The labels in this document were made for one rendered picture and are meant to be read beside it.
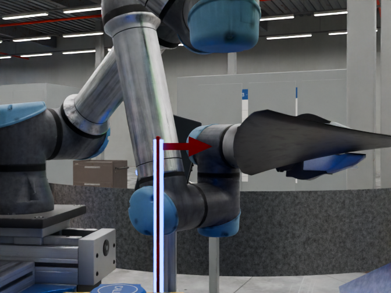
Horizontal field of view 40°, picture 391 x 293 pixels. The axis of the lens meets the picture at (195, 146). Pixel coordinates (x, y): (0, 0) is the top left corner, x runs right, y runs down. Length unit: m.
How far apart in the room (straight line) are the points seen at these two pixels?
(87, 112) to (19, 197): 0.23
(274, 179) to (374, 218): 4.22
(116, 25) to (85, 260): 0.46
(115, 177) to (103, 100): 6.36
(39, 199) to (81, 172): 6.51
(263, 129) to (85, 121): 0.66
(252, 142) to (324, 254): 2.05
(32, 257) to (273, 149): 0.62
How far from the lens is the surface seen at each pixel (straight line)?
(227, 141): 0.87
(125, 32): 0.89
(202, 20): 0.56
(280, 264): 2.60
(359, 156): 0.72
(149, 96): 0.85
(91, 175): 7.58
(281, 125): 0.57
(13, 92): 10.86
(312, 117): 0.77
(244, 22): 0.56
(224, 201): 0.90
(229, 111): 7.08
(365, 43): 5.09
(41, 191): 1.16
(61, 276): 1.12
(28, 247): 1.14
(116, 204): 2.71
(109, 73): 1.11
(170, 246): 1.16
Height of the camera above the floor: 1.19
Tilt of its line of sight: 1 degrees down
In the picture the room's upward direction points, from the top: straight up
